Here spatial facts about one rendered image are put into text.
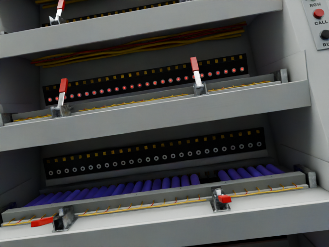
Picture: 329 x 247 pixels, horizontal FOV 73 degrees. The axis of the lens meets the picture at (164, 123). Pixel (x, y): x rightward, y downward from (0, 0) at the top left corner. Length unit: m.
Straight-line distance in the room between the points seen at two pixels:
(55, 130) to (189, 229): 0.29
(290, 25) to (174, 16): 0.21
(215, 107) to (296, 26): 0.21
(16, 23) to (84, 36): 0.28
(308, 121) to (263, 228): 0.20
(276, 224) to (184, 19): 0.39
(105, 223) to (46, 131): 0.19
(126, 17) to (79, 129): 0.24
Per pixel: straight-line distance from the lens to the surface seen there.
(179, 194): 0.42
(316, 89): 0.45
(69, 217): 0.45
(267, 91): 0.42
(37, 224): 0.38
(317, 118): 0.45
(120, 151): 0.55
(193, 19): 0.48
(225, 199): 0.32
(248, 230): 0.40
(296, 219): 0.42
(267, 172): 0.49
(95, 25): 0.50
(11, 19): 0.73
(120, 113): 0.40
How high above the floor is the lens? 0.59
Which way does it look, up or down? 13 degrees up
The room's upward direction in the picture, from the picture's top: 8 degrees counter-clockwise
